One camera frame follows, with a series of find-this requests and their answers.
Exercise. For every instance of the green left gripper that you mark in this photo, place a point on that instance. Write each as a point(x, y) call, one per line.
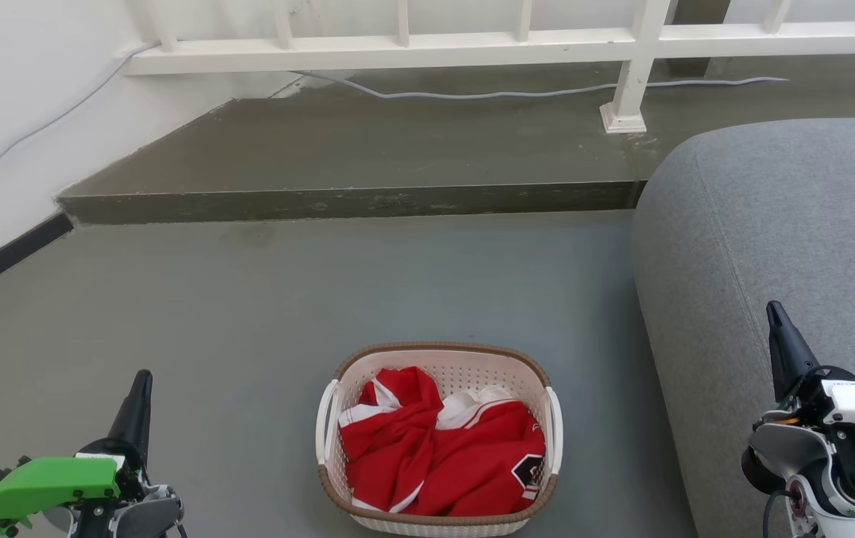
point(46, 482)

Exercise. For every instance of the white plastic laundry basket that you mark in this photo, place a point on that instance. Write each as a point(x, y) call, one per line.
point(442, 527)

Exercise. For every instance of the grey fabric sofa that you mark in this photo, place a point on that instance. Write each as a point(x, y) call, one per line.
point(794, 239)

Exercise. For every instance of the black baseboard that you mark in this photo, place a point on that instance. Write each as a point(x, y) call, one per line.
point(9, 258)

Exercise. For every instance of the red and white garment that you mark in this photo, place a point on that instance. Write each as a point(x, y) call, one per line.
point(472, 463)

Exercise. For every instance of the raised concrete step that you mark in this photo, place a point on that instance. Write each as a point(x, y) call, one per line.
point(368, 149)

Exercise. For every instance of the white railing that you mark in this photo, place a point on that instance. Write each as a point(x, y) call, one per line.
point(397, 54)

